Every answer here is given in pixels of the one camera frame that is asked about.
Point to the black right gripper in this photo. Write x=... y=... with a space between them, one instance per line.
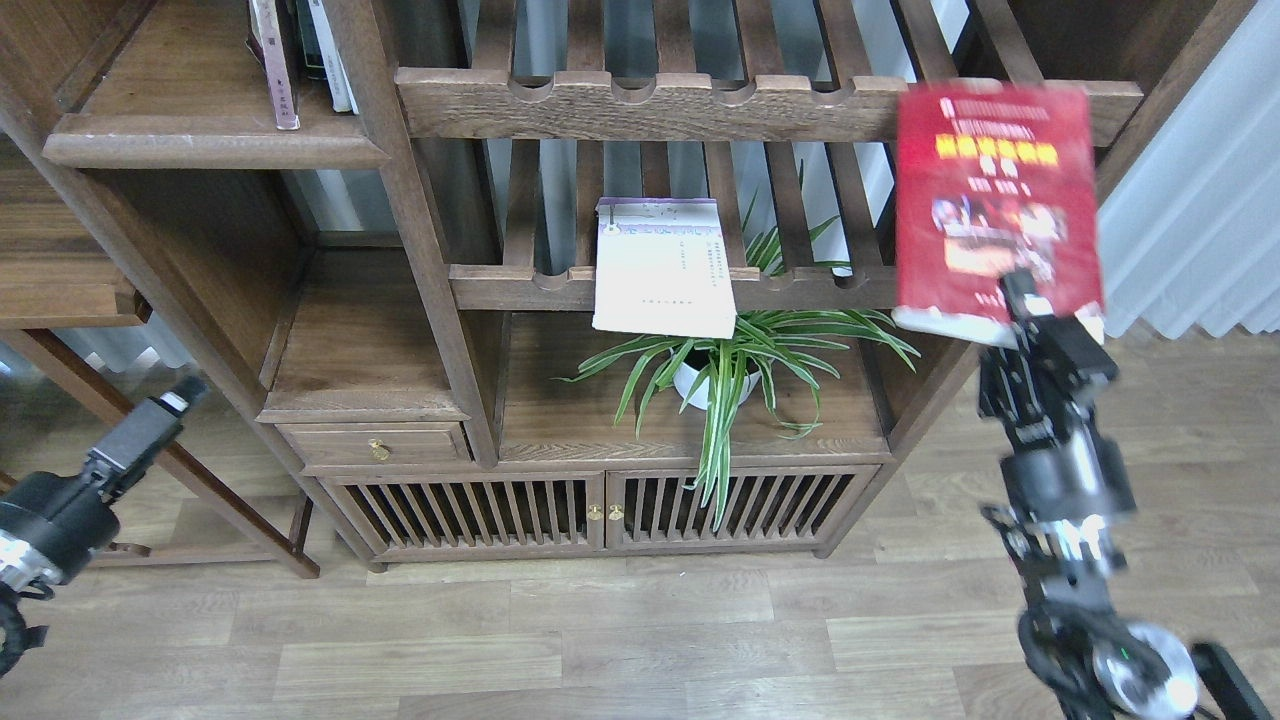
x=1043 y=389

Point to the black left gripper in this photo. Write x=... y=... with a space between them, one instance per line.
x=54 y=526

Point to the red paperback book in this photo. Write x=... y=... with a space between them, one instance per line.
x=992 y=178

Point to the maroon book white characters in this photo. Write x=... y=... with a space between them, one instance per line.
x=273 y=42

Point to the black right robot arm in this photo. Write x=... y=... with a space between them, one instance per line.
x=1097 y=663

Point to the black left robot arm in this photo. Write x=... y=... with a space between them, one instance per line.
x=18 y=636

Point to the wooden side rack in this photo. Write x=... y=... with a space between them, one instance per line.
x=124 y=551

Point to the white pleated curtain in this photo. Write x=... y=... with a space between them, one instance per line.
x=1190 y=238

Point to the green spider plant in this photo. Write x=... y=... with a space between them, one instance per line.
x=797 y=342

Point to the brass drawer knob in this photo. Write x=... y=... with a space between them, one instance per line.
x=378 y=451

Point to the white plant pot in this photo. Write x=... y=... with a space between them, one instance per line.
x=688 y=371

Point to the white lavender paperback book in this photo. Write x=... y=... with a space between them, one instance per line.
x=661 y=268

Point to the white upright book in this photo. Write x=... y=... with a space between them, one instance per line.
x=335 y=70

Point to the green spine upright book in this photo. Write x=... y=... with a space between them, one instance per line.
x=306 y=31

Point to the dark wooden bookshelf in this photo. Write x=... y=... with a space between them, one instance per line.
x=422 y=272

